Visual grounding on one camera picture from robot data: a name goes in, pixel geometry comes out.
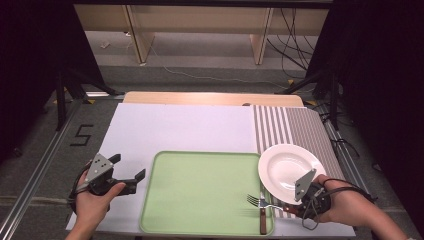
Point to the dark curtain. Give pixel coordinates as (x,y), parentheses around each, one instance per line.
(30,66)
(376,83)

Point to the person's right hand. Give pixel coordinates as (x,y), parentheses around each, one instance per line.
(346,206)

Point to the light wooden table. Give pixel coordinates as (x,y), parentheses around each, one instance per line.
(213,98)

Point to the grey striped cloth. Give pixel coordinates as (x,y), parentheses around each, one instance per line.
(300,130)

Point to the metal floor rail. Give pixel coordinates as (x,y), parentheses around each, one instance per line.
(350,166)
(36,170)

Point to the light wooden bench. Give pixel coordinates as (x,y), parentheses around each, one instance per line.
(200,18)

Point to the person's left hand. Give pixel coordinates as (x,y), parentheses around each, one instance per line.
(93,208)

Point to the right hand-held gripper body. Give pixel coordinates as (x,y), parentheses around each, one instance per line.
(315,201)

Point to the black metal stand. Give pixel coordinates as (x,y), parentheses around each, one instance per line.
(334,100)
(60,100)

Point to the white round plate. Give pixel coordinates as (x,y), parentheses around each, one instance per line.
(283,170)

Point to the white board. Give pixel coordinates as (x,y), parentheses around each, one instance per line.
(183,126)

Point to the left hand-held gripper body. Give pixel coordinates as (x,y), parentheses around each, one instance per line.
(100,173)

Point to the green plastic tray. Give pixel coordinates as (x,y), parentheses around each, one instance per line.
(200,193)

